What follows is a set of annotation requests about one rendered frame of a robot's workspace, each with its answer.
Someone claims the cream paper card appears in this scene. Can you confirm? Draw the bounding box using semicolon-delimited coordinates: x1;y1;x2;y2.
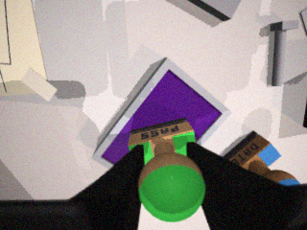
0;0;57;102

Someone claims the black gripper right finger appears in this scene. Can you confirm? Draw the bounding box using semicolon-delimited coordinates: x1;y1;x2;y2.
186;142;307;230

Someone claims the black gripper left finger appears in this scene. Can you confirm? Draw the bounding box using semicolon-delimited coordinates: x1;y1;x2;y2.
0;145;145;230

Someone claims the purple ink pad in grey tray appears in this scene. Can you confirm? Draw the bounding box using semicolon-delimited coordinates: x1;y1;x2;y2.
91;58;233;169

